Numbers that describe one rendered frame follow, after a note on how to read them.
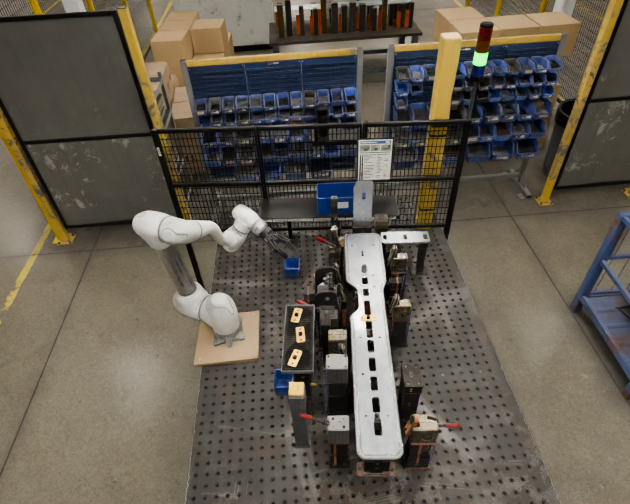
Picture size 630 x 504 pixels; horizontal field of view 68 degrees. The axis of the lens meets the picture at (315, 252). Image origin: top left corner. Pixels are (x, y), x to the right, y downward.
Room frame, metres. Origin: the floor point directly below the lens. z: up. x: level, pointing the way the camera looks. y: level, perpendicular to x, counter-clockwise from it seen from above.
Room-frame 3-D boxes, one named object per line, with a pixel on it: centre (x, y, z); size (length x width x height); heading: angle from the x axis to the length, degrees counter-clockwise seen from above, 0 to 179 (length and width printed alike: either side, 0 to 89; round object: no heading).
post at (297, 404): (1.02, 0.11, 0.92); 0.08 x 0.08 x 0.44; 87
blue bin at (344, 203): (2.39, -0.18, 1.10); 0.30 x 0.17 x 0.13; 89
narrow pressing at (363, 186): (2.22, -0.30, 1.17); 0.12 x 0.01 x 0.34; 87
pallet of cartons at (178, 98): (4.95, 1.45, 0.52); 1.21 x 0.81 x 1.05; 6
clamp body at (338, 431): (0.91, -0.05, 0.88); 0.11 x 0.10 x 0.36; 87
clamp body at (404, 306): (1.54, -0.43, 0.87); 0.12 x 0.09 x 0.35; 87
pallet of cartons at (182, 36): (6.35, 1.40, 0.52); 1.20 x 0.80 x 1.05; 179
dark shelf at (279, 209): (2.40, -0.10, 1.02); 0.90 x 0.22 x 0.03; 87
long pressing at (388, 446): (1.47, -0.26, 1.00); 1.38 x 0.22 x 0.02; 177
